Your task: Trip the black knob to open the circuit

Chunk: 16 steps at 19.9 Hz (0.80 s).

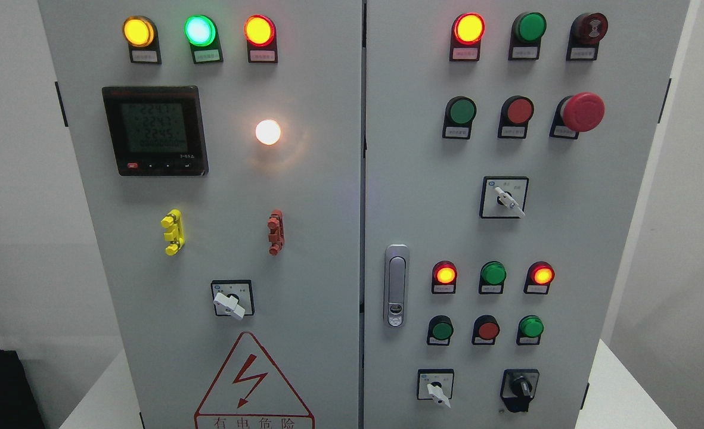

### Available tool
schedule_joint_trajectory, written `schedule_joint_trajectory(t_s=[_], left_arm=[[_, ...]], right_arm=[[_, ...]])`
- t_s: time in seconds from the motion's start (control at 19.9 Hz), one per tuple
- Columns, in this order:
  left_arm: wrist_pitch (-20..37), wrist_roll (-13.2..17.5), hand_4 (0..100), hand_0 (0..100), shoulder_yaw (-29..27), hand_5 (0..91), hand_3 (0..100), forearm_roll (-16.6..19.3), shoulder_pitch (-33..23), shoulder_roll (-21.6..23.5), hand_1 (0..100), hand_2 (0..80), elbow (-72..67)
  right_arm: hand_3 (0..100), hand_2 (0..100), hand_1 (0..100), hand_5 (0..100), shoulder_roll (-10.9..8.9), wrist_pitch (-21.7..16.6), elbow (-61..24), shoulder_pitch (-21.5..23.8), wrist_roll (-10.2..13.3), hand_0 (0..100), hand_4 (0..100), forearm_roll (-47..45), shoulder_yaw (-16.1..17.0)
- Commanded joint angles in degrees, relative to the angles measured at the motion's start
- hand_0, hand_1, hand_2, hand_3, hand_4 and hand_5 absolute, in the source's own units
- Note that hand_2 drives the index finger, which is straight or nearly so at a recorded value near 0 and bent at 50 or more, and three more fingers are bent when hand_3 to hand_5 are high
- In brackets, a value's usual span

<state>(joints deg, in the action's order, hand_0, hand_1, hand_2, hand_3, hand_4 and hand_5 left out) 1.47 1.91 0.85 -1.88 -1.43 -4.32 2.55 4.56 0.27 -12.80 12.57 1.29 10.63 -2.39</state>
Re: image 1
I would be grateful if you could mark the black knob selector switch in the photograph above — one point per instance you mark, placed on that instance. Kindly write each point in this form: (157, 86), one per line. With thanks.
(518, 388)

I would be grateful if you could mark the red terminal connector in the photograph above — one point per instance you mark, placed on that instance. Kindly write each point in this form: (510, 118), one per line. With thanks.
(275, 232)

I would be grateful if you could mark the red lit light middle left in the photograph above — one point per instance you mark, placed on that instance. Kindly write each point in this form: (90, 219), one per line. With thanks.
(444, 278)

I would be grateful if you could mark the white glowing lamp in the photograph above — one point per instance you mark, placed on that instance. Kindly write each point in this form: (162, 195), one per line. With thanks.
(268, 132)

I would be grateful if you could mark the green push button lower left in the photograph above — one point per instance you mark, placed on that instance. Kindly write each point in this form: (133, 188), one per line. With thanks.
(440, 331)

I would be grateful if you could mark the green push button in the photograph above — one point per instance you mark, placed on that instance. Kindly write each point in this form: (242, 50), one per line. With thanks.
(529, 331)
(460, 112)
(440, 331)

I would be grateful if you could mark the green push button upper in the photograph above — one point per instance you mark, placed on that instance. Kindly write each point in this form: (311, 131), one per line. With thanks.
(460, 112)

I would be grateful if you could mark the left grey cabinet door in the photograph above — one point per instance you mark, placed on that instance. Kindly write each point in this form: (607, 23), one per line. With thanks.
(307, 297)

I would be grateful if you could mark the grey cabinet door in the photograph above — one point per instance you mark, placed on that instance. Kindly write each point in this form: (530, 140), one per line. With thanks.
(307, 297)
(424, 191)

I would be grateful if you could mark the green indicator light middle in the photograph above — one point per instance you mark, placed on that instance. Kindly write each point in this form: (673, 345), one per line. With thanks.
(491, 278)

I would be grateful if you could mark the right grey cabinet door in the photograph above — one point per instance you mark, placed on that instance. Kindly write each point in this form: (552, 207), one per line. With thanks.
(424, 191)

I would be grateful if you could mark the red push button lower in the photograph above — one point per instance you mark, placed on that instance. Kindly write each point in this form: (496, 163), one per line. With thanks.
(485, 331)

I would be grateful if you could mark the red push button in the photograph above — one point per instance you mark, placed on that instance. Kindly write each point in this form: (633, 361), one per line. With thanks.
(516, 112)
(485, 331)

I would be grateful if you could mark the yellow terminal connector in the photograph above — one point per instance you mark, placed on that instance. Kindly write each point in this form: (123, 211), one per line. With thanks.
(174, 231)

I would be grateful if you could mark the red push button upper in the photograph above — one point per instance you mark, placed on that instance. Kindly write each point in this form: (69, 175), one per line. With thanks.
(516, 112)

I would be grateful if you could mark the red lit light middle right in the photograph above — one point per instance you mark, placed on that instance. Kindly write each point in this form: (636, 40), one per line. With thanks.
(539, 277)

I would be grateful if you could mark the red triangle warning sticker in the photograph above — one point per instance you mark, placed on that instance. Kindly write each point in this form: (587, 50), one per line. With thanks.
(250, 391)

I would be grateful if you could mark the green push button lower right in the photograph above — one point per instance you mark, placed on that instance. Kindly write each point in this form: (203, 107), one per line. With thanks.
(529, 331)

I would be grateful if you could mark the black digital power meter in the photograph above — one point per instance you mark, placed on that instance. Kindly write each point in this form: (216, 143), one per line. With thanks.
(156, 130)

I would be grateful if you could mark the red lit light right door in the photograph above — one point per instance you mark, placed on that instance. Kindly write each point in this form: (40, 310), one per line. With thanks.
(466, 37)

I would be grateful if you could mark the green lit indicator light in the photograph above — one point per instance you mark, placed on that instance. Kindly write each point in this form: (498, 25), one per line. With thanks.
(203, 38)

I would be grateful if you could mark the green indicator light top right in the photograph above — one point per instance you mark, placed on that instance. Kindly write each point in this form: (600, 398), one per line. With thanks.
(525, 36)

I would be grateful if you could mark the red emergency stop button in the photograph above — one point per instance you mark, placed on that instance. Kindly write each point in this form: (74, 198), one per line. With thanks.
(576, 114)

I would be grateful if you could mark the yellow indicator light top left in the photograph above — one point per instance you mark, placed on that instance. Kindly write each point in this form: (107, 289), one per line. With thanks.
(142, 38)

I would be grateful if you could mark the dark red buzzer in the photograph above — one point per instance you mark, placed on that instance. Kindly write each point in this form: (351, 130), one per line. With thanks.
(585, 34)

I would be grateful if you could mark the silver door lock handle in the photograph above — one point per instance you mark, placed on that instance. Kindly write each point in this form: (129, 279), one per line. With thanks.
(396, 267)

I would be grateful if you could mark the white selector switch left door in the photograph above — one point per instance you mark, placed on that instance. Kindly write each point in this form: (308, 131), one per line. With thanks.
(233, 298)

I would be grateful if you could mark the white selector switch upper right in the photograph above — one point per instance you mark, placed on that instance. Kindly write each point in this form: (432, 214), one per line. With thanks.
(503, 197)

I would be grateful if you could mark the white selector switch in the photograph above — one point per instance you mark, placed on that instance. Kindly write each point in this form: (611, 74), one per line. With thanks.
(503, 197)
(435, 385)

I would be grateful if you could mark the white selector switch bottom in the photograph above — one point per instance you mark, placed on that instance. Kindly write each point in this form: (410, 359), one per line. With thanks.
(435, 385)

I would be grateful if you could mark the red ring lit indicator light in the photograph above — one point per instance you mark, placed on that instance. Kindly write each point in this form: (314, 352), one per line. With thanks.
(261, 39)

